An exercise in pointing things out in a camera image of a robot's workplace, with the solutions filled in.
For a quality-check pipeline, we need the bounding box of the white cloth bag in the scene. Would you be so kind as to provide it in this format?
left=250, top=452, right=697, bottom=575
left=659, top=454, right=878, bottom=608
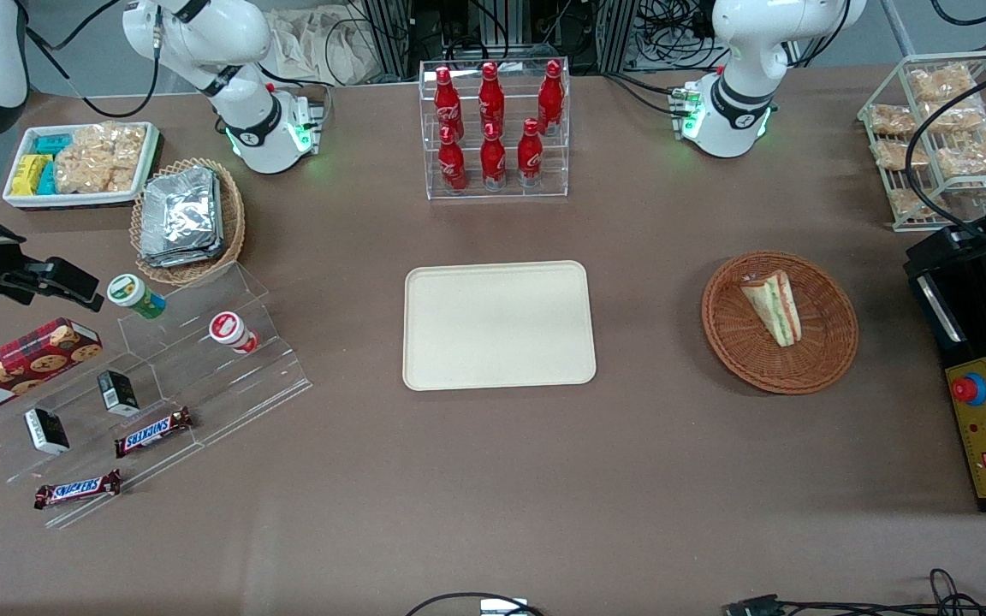
left=265, top=5, right=379, bottom=87

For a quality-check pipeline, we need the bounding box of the red lidded snack cup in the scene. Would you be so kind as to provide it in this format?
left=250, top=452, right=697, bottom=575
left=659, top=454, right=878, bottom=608
left=208, top=311, right=260, bottom=355

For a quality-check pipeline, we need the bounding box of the round brown wicker basket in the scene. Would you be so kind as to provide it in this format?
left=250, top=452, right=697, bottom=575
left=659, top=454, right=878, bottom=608
left=701, top=250, right=860, bottom=396

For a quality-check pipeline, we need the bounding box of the black machine with yellow panel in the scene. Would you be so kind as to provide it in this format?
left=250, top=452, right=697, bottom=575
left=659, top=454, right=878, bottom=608
left=903, top=229, right=986, bottom=515

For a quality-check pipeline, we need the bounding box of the red emergency stop button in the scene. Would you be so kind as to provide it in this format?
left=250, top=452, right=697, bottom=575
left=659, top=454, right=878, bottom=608
left=951, top=373, right=986, bottom=408

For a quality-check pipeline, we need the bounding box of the silver foil packet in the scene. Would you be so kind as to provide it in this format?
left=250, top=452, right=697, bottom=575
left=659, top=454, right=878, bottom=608
left=137, top=242, right=228, bottom=269
left=140, top=166, right=223, bottom=251

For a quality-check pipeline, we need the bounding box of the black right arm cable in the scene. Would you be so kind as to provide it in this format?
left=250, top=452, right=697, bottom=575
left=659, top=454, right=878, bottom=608
left=21, top=0, right=162, bottom=120

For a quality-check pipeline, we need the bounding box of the triangular sandwich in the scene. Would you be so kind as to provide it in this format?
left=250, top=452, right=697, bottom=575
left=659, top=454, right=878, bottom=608
left=740, top=269, right=803, bottom=348

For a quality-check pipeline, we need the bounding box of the black looped cable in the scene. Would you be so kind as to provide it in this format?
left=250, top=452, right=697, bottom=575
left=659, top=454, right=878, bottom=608
left=405, top=591, right=546, bottom=616

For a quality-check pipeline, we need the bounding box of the small black box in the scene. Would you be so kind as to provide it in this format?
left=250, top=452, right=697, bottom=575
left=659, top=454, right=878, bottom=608
left=97, top=369, right=141, bottom=418
left=23, top=406, right=71, bottom=456

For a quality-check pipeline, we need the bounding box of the white wire rack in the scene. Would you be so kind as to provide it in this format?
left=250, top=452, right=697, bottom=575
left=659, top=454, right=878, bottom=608
left=857, top=50, right=986, bottom=233

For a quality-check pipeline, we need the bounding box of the large clear snack bag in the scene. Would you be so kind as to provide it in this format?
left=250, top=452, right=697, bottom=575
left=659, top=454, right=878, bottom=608
left=53, top=121, right=148, bottom=195

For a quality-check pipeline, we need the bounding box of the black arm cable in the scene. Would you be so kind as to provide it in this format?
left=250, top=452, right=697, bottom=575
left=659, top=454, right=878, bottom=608
left=903, top=55, right=986, bottom=254
left=21, top=0, right=162, bottom=120

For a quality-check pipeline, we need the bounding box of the clear acrylic bottle rack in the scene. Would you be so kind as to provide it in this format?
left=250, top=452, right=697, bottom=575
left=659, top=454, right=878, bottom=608
left=419, top=57, right=571, bottom=202

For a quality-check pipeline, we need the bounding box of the brown Snickers bar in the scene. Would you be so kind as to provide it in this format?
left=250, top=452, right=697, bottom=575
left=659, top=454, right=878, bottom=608
left=113, top=406, right=195, bottom=459
left=33, top=468, right=123, bottom=512

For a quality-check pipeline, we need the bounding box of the red cola bottle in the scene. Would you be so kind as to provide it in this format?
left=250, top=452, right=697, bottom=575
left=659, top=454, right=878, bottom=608
left=478, top=61, right=506, bottom=138
left=434, top=66, right=465, bottom=142
left=438, top=125, right=467, bottom=194
left=517, top=117, right=544, bottom=188
left=538, top=59, right=565, bottom=136
left=480, top=121, right=508, bottom=192

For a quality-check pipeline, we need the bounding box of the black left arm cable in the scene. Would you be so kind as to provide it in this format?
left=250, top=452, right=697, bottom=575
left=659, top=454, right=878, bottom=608
left=903, top=55, right=986, bottom=254

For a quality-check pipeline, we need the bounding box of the red tartan cookie box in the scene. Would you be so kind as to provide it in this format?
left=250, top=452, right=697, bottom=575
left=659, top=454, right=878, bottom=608
left=0, top=317, right=104, bottom=424

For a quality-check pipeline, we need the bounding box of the beige plastic tray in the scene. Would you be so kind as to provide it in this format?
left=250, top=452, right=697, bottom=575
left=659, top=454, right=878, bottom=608
left=402, top=260, right=597, bottom=393

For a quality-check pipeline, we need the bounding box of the yellow snack packet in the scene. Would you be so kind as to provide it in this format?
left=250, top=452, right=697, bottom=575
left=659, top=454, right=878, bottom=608
left=10, top=153, right=54, bottom=197

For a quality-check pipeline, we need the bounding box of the black plug with cable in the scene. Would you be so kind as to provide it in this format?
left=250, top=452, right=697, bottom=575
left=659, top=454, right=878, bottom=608
left=722, top=568, right=986, bottom=616

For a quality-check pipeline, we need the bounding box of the clear acrylic step display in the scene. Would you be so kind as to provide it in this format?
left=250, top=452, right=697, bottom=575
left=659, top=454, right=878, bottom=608
left=0, top=260, right=313, bottom=530

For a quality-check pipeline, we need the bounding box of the oval tan wicker basket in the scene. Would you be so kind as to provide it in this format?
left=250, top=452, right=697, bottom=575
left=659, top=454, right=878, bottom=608
left=129, top=157, right=247, bottom=287

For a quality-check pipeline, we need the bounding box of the green lidded snack cup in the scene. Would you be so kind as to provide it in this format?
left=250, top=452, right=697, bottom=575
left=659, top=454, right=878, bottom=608
left=106, top=273, right=168, bottom=321

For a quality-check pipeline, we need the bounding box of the white rectangular dish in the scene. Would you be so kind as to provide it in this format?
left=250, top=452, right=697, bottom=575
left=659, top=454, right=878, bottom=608
left=2, top=121, right=161, bottom=210

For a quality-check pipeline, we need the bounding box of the clear bag of snacks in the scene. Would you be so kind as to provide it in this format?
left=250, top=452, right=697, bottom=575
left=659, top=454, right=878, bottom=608
left=910, top=65, right=978, bottom=103
left=924, top=100, right=986, bottom=132
left=887, top=187, right=944, bottom=221
left=936, top=128, right=986, bottom=178
left=867, top=104, right=918, bottom=137
left=873, top=138, right=931, bottom=171

